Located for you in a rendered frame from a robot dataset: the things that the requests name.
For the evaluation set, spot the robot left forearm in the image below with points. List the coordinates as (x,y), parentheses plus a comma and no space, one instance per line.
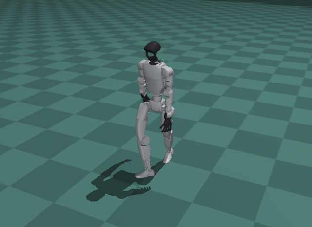
(168,104)

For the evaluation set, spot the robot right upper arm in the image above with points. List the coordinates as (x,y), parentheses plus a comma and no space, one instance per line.
(141,79)

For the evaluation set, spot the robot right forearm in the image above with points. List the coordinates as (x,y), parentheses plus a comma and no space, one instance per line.
(142,89)

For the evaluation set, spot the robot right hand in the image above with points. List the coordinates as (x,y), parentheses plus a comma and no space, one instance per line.
(145,99)

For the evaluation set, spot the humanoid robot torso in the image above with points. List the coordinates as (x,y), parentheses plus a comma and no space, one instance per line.
(155,83)

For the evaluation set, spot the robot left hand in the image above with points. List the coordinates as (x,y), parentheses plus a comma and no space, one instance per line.
(167,124)

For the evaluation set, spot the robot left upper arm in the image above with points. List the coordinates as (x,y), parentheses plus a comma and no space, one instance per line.
(167,72)

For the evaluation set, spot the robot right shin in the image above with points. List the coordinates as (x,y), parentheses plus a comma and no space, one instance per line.
(144,151)

